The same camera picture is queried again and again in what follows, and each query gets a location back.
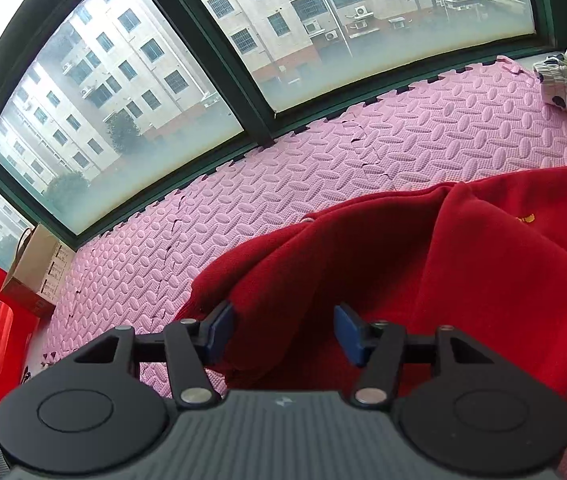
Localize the red knit sweater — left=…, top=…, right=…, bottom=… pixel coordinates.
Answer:
left=182, top=167, right=567, bottom=398

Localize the pink foam puzzle mat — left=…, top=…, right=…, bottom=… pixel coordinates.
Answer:
left=22, top=55, right=567, bottom=401

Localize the brown cardboard box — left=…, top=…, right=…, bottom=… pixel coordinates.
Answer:
left=2, top=224, right=75, bottom=318

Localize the cow print white cloth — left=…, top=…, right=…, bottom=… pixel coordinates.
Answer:
left=533, top=53, right=567, bottom=112

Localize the dark green window frame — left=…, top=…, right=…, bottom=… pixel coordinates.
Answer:
left=0, top=0, right=567, bottom=246

